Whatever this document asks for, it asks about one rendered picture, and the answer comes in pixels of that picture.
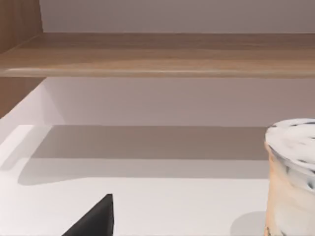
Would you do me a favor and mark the wooden open shelf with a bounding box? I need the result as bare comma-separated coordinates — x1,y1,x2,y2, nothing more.
0,0,315,119

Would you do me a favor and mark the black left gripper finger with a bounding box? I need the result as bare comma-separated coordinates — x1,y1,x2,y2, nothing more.
61,193,115,236

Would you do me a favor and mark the white and peach cup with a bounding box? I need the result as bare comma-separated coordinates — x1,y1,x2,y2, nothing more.
263,118,315,236

